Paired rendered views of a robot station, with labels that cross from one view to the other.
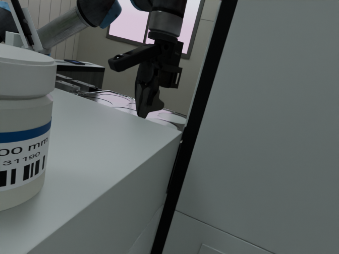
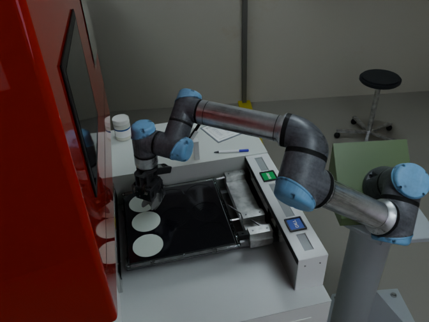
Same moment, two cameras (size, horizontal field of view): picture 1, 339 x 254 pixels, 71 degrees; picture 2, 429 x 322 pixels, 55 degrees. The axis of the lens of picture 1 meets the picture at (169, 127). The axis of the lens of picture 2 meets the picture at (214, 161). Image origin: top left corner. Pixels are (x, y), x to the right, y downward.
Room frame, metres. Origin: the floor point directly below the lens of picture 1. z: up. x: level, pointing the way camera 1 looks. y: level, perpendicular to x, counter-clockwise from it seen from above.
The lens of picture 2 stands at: (1.66, -0.23, 1.89)
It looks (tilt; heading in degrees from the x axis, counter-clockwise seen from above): 35 degrees down; 153
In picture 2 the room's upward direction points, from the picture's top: 3 degrees counter-clockwise
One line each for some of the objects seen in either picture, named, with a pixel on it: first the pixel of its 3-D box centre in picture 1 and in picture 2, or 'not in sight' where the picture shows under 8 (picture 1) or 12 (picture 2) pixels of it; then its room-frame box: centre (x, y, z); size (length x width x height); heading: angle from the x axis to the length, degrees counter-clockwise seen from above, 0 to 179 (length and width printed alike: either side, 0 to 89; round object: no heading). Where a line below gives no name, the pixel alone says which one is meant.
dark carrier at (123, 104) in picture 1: (126, 113); (175, 217); (0.65, 0.13, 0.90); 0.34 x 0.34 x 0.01; 74
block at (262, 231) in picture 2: (82, 86); (259, 231); (0.86, 0.34, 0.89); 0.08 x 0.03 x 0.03; 74
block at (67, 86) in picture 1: (66, 87); (252, 216); (0.78, 0.37, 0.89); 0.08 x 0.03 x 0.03; 74
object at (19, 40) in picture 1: (23, 45); (191, 144); (0.44, 0.30, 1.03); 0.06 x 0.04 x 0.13; 74
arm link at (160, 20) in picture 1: (164, 26); (147, 159); (0.60, 0.07, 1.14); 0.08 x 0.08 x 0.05
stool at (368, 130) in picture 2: not in sight; (370, 108); (-0.34, 2.22, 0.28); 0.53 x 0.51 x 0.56; 145
